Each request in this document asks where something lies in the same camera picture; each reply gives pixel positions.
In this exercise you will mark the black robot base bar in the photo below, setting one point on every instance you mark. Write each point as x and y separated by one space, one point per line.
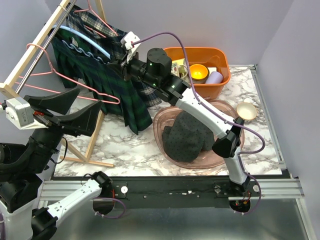
159 192

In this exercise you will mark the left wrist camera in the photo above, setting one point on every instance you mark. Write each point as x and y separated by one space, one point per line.
19 112

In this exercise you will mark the pale green mug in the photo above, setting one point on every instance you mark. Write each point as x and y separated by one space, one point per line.
182 68

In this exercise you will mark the light blue plastic hanger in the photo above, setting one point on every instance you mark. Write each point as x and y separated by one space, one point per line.
73 46

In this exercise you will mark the grey dotted skirt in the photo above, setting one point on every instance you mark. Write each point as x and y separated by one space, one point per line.
186 138

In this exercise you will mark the small white ceramic bowl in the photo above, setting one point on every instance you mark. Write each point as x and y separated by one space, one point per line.
246 111

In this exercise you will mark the cat pattern ceramic mug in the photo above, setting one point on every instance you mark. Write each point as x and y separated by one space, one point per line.
175 69

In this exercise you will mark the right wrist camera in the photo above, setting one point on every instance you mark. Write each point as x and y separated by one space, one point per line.
131 45

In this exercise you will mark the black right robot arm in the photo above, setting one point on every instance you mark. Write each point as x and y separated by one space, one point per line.
156 73

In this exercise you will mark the yellow bowl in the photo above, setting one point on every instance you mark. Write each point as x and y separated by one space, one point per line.
199 73

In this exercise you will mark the lavender plastic cup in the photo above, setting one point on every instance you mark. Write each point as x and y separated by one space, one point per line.
215 77

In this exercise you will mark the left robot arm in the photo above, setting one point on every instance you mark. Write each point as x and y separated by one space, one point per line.
21 164

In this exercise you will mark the pink wire hanger with plaid skirt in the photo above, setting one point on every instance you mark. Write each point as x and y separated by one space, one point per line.
100 19

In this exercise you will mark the transparent pink plastic tray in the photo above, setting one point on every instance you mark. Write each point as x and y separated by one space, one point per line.
206 159

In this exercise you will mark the dark green plaid skirt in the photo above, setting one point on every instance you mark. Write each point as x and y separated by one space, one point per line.
100 78

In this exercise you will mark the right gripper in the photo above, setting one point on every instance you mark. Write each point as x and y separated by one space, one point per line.
119 70

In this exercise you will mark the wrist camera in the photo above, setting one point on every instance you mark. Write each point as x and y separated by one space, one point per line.
131 45
19 112

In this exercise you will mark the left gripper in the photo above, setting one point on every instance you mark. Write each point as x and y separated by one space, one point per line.
82 121

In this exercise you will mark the orange plastic tub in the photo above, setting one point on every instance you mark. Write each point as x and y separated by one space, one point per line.
213 59

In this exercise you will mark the navy white plaid skirt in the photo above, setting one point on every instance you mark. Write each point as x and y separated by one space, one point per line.
88 24

